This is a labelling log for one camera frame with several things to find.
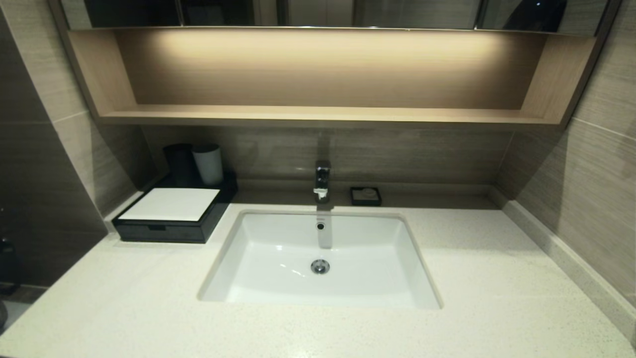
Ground black soap dish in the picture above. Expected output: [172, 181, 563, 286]
[350, 186, 382, 206]

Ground mirror cabinet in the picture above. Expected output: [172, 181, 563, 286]
[60, 0, 609, 35]

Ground black cup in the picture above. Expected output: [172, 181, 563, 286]
[163, 143, 197, 187]

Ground black box with white lid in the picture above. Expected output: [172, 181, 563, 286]
[112, 172, 238, 244]

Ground white sink basin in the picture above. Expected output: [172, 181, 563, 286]
[197, 209, 443, 310]

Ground chrome faucet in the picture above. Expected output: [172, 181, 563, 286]
[313, 159, 332, 203]

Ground grey plastic cup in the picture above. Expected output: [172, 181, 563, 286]
[191, 144, 224, 186]

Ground light wooden wall shelf niche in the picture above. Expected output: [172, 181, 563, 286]
[65, 27, 597, 126]

